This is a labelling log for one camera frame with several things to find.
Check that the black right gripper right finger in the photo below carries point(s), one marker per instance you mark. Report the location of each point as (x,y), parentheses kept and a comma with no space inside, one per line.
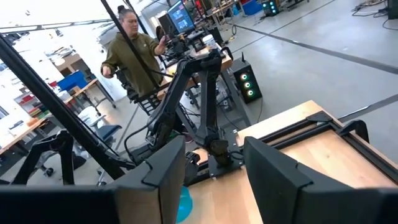
(280,193)

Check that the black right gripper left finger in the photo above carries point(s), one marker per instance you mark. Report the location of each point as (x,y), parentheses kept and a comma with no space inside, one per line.
(140,202)

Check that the black spare robot arm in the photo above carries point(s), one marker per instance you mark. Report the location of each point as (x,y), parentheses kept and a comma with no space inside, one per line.
(62,146)

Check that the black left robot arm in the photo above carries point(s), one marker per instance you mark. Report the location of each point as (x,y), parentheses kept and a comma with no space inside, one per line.
(206,102)

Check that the teal plastic bowl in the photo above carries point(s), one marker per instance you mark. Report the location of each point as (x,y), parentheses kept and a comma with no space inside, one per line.
(185,205)

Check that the office chair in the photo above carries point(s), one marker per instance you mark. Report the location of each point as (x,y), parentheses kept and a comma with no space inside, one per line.
(104,130)

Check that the person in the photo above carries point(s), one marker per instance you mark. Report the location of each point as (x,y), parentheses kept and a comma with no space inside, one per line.
(130,59)

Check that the blue storage bin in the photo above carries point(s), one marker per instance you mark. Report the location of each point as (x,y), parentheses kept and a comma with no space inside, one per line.
(73,81)

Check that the thin black diagonal pole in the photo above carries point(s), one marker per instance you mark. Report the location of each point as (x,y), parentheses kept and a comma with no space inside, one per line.
(130,43)

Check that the computer tower with green fans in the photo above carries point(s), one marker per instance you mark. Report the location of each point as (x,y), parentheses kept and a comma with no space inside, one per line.
(247,82)

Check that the wooden workbench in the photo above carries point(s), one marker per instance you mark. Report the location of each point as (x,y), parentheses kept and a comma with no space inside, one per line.
(18,133)

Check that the white container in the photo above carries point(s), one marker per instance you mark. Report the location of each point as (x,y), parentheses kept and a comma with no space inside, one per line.
(209,42)

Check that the computer monitor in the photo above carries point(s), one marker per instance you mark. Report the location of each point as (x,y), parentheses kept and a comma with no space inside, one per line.
(181,17)

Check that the blue box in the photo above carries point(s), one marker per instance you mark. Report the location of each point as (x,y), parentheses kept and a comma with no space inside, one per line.
(252,7)

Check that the black device with green lights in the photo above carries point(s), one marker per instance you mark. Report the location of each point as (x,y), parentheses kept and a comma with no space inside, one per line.
(270,7)

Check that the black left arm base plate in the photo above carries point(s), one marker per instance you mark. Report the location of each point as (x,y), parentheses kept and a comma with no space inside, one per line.
(225,165)

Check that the black aluminium table frame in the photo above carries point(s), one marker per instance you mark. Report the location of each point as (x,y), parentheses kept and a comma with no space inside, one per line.
(357,149)

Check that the thick black rig post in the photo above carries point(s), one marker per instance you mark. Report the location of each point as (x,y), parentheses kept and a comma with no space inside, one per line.
(59,112)

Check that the black hook on frame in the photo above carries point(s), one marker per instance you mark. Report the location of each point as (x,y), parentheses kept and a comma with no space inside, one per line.
(354,127)

